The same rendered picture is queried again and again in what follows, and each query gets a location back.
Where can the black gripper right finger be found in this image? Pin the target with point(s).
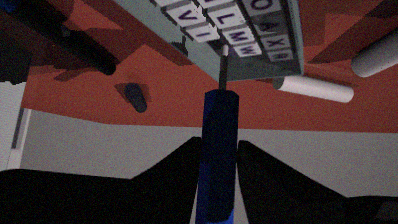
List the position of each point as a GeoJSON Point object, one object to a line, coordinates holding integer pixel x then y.
{"type": "Point", "coordinates": [275, 193]}

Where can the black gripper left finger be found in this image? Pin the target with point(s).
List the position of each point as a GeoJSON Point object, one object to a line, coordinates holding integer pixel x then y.
{"type": "Point", "coordinates": [163, 194]}

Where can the grey keyboard with white letter keys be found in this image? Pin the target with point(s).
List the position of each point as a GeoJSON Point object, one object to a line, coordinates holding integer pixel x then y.
{"type": "Point", "coordinates": [264, 37]}

